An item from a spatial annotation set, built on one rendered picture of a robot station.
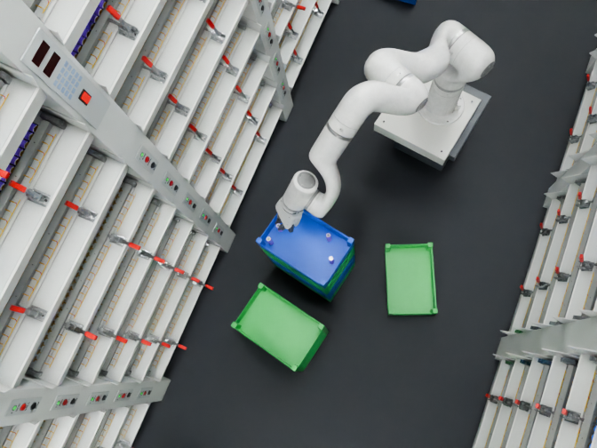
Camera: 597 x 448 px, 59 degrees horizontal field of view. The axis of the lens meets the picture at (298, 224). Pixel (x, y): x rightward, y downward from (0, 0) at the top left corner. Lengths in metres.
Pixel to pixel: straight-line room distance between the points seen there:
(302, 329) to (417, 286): 0.57
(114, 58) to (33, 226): 0.42
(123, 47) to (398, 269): 1.51
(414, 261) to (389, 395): 0.57
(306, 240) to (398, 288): 0.55
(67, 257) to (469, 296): 1.63
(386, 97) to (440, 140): 0.68
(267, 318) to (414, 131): 0.95
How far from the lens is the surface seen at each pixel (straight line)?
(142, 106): 1.49
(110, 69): 1.33
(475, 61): 1.91
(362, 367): 2.32
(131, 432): 2.38
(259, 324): 2.11
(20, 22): 1.08
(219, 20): 1.80
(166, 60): 1.53
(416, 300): 2.34
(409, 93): 1.58
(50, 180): 1.27
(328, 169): 1.62
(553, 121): 2.73
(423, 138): 2.19
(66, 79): 1.18
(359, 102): 1.51
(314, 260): 1.96
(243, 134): 2.24
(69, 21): 1.18
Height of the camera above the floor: 2.32
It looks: 73 degrees down
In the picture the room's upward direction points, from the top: 22 degrees counter-clockwise
